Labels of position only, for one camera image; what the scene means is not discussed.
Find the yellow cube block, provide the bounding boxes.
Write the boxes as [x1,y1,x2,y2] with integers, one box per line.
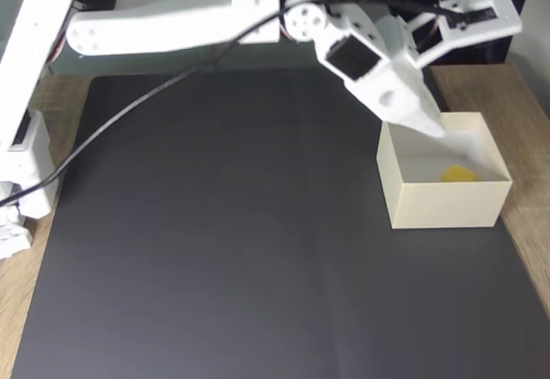
[440,163,479,183]

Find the white open box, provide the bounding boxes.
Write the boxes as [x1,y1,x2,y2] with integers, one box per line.
[376,111,514,229]

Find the dark grey table mat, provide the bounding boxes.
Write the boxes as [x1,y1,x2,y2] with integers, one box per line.
[10,63,550,379]

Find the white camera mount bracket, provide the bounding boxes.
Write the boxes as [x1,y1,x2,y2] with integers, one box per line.
[377,0,524,70]

